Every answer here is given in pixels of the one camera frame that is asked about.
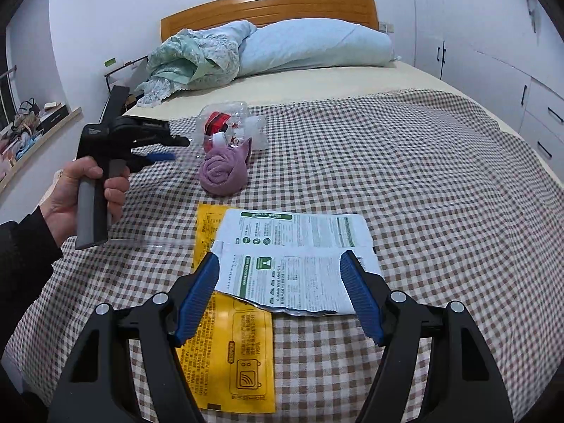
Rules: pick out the light blue pillow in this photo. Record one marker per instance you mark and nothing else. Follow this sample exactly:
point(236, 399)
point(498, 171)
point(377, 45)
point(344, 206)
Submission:
point(317, 48)

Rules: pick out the metal window railing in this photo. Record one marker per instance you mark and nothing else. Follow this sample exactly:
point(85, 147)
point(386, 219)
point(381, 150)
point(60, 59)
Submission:
point(6, 97)

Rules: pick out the pile of assorted small items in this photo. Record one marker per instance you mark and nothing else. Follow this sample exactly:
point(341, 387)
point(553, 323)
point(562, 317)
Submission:
point(22, 141)

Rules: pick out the white printed torn packet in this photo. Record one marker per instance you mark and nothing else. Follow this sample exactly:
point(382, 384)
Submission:
point(286, 273)

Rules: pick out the rolled purple cloth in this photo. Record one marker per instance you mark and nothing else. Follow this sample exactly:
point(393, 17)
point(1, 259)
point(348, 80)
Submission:
point(224, 172)

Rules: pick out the green floral quilt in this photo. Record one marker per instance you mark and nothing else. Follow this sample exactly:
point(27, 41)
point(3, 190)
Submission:
point(194, 57)

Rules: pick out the yellow printed packet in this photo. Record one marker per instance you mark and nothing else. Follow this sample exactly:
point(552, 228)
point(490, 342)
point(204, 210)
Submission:
point(229, 361)

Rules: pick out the person's left forearm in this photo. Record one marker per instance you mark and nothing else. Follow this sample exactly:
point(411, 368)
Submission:
point(22, 264)

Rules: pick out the brown checkered blanket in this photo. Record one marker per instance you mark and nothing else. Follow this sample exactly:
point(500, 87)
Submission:
point(396, 185)

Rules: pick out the clear plastic strip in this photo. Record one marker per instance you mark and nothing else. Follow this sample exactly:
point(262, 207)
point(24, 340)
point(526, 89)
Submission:
point(150, 243)

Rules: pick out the wooden windowsill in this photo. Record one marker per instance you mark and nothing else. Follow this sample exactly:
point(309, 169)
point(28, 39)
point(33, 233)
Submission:
point(66, 116)

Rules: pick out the wooden bed headboard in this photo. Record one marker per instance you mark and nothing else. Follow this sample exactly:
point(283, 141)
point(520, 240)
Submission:
point(286, 6)

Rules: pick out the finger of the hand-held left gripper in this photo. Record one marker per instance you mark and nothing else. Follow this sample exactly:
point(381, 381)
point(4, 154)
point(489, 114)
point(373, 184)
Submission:
point(176, 142)
point(161, 157)

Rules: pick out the black flat box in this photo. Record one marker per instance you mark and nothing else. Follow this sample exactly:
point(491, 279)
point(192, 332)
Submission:
point(53, 119)

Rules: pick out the white wardrobe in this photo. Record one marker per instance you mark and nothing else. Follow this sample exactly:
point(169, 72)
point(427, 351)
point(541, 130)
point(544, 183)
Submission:
point(484, 17)

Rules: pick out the crushed clear bottle red label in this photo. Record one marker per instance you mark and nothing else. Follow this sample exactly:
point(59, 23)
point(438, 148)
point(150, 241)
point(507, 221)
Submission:
point(216, 121)

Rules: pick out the black metal nightstand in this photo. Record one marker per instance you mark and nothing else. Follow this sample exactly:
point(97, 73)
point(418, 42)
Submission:
point(140, 90)

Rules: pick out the white wall socket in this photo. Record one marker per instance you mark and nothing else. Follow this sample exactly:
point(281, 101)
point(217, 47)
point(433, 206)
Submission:
point(386, 26)

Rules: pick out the person's left hand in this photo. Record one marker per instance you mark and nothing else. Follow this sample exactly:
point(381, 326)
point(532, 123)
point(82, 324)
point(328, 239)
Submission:
point(61, 211)

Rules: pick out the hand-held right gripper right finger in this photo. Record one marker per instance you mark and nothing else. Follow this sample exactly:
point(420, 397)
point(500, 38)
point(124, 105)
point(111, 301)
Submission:
point(361, 299)

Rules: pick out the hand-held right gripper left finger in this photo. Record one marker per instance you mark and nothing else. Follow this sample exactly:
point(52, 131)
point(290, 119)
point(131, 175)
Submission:
point(198, 299)

